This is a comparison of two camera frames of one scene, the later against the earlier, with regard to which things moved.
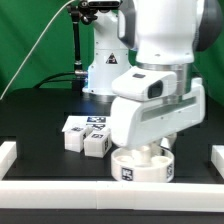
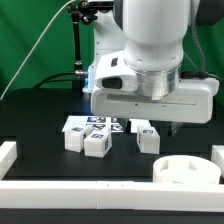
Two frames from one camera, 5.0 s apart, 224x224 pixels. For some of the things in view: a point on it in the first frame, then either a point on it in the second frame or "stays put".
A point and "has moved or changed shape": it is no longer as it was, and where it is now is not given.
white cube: (142, 156) has moved or changed shape
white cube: (74, 139) stays put
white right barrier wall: (217, 157) stays put
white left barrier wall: (8, 155) stays put
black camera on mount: (84, 5) stays put
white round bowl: (149, 166) to (185, 169)
